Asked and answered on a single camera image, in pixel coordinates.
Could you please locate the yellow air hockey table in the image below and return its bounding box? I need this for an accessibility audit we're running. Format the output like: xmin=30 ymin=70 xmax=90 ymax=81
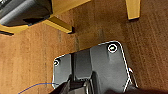
xmin=0 ymin=0 xmax=143 ymax=36

